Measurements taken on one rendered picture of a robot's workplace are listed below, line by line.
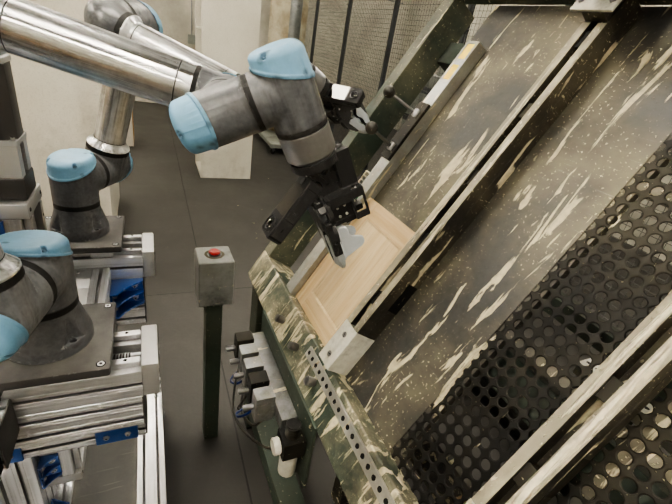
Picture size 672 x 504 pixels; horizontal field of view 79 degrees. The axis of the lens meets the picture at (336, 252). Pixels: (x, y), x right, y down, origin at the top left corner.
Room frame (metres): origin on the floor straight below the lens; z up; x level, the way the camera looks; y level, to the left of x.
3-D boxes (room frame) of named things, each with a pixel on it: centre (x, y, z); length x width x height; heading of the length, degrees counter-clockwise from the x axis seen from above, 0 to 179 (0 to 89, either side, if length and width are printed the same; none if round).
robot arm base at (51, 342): (0.60, 0.54, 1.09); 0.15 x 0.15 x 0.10
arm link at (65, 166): (1.05, 0.76, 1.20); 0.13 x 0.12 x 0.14; 177
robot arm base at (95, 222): (1.05, 0.76, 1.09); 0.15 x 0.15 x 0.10
